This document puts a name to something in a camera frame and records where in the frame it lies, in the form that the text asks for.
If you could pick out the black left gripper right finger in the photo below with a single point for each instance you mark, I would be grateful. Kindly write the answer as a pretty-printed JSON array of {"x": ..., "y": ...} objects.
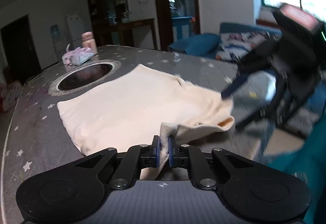
[{"x": 194, "y": 161}]

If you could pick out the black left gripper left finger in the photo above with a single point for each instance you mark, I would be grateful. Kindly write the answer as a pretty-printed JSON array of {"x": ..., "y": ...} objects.
[{"x": 132, "y": 162}]

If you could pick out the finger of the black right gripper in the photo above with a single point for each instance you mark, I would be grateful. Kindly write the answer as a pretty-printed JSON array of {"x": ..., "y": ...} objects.
[{"x": 240, "y": 79}]

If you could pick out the cream garment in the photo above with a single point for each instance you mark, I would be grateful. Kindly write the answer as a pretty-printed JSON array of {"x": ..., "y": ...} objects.
[{"x": 132, "y": 109}]

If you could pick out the butterfly print cushion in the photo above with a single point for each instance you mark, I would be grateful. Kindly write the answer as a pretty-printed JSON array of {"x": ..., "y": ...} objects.
[{"x": 234, "y": 46}]

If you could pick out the blue sofa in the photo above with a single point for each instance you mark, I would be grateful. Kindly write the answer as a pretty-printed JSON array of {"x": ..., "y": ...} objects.
[{"x": 206, "y": 45}]

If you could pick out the round black induction cooktop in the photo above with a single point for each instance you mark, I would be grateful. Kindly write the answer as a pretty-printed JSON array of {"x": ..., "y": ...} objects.
[{"x": 83, "y": 76}]

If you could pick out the dark wooden side table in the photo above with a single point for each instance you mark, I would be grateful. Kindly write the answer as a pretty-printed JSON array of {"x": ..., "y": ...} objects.
[{"x": 137, "y": 33}]

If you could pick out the grey star pattern tablecloth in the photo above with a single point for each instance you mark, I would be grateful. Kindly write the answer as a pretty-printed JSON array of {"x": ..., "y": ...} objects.
[{"x": 46, "y": 179}]

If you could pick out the pink wet wipes pack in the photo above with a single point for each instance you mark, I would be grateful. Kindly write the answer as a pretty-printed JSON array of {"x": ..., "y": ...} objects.
[{"x": 80, "y": 55}]

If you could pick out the pink tissue box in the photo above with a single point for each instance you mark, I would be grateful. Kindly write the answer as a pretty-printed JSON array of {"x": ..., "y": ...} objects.
[{"x": 67, "y": 55}]

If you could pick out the pink thermos bottle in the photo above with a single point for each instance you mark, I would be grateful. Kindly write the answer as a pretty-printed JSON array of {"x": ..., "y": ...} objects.
[{"x": 89, "y": 41}]

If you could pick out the dark display cabinet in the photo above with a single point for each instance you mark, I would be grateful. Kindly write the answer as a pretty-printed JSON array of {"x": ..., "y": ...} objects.
[{"x": 103, "y": 14}]

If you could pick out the polka dot play tent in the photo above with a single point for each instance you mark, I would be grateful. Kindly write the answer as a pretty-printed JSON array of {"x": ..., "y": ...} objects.
[{"x": 9, "y": 95}]

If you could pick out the white refrigerator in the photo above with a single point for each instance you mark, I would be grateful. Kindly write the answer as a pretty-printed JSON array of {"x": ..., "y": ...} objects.
[{"x": 76, "y": 28}]

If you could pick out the water dispenser with bottle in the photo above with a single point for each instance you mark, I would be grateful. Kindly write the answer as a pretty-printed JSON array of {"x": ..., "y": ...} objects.
[{"x": 57, "y": 41}]

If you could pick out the dark door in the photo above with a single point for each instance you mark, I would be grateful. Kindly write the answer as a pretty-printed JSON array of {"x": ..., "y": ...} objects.
[{"x": 19, "y": 50}]

